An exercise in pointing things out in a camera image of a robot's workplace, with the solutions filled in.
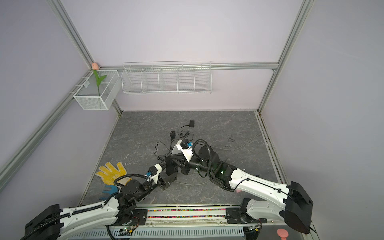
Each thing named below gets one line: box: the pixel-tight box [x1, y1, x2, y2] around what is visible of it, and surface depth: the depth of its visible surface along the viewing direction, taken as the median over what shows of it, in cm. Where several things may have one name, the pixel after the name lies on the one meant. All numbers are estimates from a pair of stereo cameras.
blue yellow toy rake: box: [99, 185, 119, 200], surface depth 84 cm
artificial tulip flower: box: [92, 62, 107, 97], surface depth 92 cm
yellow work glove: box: [95, 162, 132, 186], surface depth 91 cm
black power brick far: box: [189, 120, 195, 128], surface depth 114 cm
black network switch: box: [165, 155, 179, 176], surface depth 68 cm
